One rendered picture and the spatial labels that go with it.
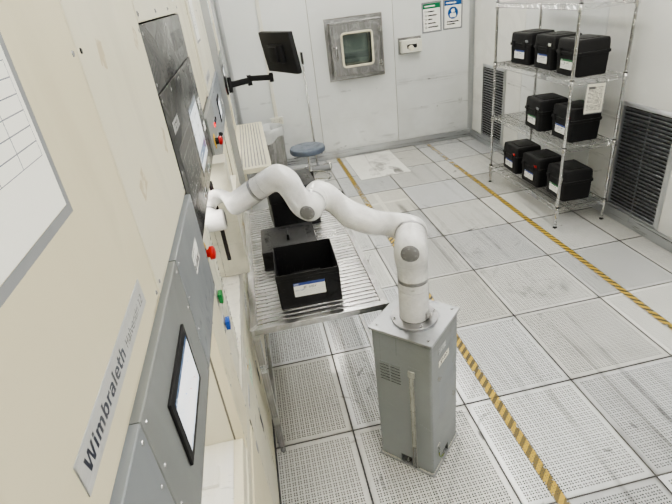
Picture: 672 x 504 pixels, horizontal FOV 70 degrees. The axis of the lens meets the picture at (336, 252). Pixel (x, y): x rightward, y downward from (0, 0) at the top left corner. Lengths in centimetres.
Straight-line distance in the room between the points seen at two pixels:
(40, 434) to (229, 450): 110
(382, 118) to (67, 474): 616
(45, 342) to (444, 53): 632
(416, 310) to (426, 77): 490
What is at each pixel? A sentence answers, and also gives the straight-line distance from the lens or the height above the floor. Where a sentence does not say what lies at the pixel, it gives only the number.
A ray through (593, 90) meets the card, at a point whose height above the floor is 109.
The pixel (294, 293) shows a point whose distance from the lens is 211.
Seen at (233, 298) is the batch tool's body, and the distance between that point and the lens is 211.
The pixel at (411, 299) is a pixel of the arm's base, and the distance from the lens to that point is 190.
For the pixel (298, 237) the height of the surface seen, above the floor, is 86.
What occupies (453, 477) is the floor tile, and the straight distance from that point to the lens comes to 245.
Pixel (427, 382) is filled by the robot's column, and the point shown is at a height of 56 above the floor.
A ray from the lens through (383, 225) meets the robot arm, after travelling 179.
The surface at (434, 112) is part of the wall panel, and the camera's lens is 668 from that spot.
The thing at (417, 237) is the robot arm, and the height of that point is 117.
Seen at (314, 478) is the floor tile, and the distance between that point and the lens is 248.
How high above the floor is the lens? 198
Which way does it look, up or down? 29 degrees down
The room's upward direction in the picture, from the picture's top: 7 degrees counter-clockwise
